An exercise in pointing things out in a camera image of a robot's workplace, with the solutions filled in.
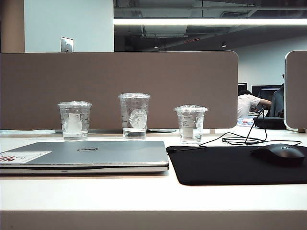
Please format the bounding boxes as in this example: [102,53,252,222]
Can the clear cup with faded logo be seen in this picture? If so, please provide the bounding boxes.
[57,101,94,141]

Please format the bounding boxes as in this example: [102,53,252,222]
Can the tall clear Starbucks logo cup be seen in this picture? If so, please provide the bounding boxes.
[118,92,152,141]

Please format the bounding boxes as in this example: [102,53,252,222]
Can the small clear cup white label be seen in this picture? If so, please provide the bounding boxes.
[174,104,209,146]

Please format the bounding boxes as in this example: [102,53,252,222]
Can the silver Dell laptop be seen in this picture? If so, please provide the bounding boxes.
[0,140,170,176]

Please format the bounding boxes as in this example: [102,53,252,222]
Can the wide brown desk partition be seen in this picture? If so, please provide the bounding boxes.
[0,50,239,131]

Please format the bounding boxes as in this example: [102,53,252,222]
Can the black mouse pad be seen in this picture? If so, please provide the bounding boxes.
[165,144,307,186]

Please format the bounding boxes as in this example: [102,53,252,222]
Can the blue red printed magazine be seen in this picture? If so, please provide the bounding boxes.
[236,117,255,127]

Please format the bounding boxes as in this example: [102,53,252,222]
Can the person in white shirt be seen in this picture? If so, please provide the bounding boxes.
[237,90,273,120]

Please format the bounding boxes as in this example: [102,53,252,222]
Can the long white ceiling light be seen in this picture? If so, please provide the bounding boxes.
[113,18,307,25]

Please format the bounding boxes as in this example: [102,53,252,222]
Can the black zip pouch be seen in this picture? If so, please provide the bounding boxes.
[253,116,287,130]

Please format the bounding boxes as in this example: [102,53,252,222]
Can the black computer monitor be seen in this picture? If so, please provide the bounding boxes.
[251,85,283,99]

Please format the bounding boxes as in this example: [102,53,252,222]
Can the office chair with grey jacket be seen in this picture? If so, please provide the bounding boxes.
[271,82,286,117]

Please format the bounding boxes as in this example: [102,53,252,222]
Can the black computer mouse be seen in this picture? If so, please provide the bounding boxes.
[250,143,306,166]

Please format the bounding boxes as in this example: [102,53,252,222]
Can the flat white paper sheet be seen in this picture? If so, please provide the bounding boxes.
[0,129,56,134]

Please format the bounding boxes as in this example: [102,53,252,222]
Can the narrow brown desk partition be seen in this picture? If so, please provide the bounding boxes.
[284,50,307,132]

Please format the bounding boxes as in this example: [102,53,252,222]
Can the grey partition base rail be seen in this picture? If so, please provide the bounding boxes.
[55,128,177,134]

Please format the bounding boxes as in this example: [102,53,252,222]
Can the black mouse cable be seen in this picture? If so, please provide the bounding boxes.
[199,109,302,147]

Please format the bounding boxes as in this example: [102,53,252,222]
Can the metal wall switch plate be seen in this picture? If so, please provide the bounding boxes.
[60,36,74,53]

